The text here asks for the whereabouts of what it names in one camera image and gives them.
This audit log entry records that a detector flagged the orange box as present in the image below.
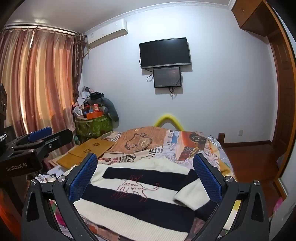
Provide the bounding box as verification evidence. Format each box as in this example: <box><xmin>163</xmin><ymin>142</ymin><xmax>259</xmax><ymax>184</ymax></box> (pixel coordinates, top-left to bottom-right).
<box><xmin>86</xmin><ymin>111</ymin><xmax>104</xmax><ymax>120</ymax></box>

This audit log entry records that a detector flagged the yellow foam arc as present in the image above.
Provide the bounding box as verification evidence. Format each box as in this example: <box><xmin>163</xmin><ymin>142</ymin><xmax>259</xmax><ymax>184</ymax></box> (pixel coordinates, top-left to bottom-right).
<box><xmin>154</xmin><ymin>113</ymin><xmax>184</xmax><ymax>131</ymax></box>

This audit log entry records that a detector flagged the small black wall monitor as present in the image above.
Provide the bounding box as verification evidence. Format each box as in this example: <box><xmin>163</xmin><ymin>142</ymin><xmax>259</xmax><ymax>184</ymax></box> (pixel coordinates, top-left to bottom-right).
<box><xmin>153</xmin><ymin>67</ymin><xmax>182</xmax><ymax>88</ymax></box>

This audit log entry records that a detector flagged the black wall television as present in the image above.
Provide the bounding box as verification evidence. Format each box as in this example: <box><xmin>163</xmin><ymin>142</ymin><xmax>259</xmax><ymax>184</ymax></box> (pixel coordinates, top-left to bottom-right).
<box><xmin>139</xmin><ymin>37</ymin><xmax>191</xmax><ymax>69</ymax></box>

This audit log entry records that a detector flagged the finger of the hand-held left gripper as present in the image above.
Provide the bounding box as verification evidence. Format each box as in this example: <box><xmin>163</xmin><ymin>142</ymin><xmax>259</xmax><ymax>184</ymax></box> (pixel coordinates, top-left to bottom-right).
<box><xmin>35</xmin><ymin>129</ymin><xmax>73</xmax><ymax>155</ymax></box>
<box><xmin>6</xmin><ymin>127</ymin><xmax>53</xmax><ymax>149</ymax></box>

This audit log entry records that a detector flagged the white crumpled cloth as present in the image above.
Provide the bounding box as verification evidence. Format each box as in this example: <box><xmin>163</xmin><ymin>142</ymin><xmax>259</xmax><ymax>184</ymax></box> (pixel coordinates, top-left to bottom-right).
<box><xmin>34</xmin><ymin>173</ymin><xmax>56</xmax><ymax>184</ymax></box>

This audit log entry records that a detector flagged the pile of clutter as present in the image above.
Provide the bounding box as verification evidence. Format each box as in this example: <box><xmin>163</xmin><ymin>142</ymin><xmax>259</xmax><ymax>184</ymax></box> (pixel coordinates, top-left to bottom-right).
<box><xmin>72</xmin><ymin>86</ymin><xmax>104</xmax><ymax>116</ymax></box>

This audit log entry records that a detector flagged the striped pink curtain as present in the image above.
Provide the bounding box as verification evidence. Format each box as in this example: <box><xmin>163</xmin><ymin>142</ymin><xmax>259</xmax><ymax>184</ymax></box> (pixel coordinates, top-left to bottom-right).
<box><xmin>0</xmin><ymin>25</ymin><xmax>87</xmax><ymax>154</ymax></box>

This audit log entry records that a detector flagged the wooden door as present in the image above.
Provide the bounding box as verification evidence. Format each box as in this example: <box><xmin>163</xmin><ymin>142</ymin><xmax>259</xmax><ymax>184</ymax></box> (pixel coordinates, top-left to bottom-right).
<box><xmin>268</xmin><ymin>31</ymin><xmax>296</xmax><ymax>183</ymax></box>

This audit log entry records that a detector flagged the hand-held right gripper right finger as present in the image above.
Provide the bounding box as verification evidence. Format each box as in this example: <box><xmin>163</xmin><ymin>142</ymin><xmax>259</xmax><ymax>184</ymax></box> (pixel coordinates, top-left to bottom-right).
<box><xmin>190</xmin><ymin>153</ymin><xmax>271</xmax><ymax>241</ymax></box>

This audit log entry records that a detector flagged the grey plush toy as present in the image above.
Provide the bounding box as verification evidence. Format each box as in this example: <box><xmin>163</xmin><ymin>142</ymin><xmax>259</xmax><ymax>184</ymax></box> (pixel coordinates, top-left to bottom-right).
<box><xmin>89</xmin><ymin>96</ymin><xmax>119</xmax><ymax>122</ymax></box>

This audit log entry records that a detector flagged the printed blanket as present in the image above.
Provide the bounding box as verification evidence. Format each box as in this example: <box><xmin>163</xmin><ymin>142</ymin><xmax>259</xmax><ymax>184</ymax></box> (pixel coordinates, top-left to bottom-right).
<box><xmin>46</xmin><ymin>126</ymin><xmax>237</xmax><ymax>241</ymax></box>

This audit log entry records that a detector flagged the green patterned bag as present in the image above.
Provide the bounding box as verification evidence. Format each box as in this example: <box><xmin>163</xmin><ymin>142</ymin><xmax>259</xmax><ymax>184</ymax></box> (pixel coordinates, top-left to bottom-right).
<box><xmin>74</xmin><ymin>115</ymin><xmax>113</xmax><ymax>140</ymax></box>

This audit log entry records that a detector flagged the wooden overhead cabinet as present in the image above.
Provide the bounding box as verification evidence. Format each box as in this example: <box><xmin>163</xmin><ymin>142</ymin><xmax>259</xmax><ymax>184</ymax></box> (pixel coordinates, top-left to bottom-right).
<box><xmin>231</xmin><ymin>0</ymin><xmax>281</xmax><ymax>37</ymax></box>

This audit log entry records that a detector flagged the white air conditioner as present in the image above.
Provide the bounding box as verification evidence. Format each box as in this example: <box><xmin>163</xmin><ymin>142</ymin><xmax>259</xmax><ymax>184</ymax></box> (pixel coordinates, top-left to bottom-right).
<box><xmin>85</xmin><ymin>19</ymin><xmax>128</xmax><ymax>49</ymax></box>

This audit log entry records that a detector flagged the navy and white striped sweater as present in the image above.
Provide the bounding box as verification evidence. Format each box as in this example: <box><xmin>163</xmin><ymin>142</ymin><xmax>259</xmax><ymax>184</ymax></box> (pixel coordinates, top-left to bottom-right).
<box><xmin>73</xmin><ymin>158</ymin><xmax>222</xmax><ymax>240</ymax></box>

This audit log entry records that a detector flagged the white curtain rail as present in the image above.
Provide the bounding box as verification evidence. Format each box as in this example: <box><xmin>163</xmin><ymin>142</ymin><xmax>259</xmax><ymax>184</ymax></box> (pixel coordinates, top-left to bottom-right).
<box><xmin>4</xmin><ymin>23</ymin><xmax>77</xmax><ymax>36</ymax></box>

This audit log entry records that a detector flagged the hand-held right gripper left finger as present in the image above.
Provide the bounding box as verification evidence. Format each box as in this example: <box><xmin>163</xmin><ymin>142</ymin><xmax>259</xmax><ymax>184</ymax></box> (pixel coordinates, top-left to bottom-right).
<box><xmin>21</xmin><ymin>152</ymin><xmax>99</xmax><ymax>241</ymax></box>

